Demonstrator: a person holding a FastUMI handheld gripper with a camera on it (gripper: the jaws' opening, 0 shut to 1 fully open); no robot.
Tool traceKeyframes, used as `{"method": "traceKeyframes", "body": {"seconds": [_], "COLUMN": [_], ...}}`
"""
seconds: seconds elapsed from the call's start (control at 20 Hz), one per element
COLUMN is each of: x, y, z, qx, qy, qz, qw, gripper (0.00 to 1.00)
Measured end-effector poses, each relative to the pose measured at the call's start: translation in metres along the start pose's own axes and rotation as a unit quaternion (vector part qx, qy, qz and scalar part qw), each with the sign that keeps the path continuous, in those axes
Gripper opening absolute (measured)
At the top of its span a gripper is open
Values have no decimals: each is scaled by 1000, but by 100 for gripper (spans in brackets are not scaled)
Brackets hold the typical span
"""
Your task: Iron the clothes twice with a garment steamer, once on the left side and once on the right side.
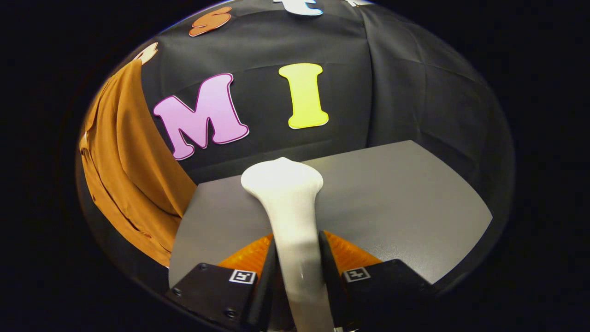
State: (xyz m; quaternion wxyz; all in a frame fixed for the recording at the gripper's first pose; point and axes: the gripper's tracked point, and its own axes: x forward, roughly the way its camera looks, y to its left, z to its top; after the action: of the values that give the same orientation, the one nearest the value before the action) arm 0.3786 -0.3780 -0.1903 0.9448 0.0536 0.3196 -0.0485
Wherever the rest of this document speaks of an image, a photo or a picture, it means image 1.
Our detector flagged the white garment steamer head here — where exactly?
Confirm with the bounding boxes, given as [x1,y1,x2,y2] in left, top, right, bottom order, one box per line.
[240,157,336,332]

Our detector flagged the black backdrop cloth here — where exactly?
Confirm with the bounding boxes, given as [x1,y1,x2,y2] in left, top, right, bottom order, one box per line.
[76,0,515,298]

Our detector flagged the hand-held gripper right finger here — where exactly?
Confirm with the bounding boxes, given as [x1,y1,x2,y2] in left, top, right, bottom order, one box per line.
[318,230,438,332]

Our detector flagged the grey cabinet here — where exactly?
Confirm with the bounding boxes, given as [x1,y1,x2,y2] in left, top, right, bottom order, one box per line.
[168,140,494,289]

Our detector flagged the brown button-up shirt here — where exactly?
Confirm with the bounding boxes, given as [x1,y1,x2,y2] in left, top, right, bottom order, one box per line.
[78,59,198,268]

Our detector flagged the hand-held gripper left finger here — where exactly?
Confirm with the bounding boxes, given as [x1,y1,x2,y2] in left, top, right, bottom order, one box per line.
[166,233,280,332]

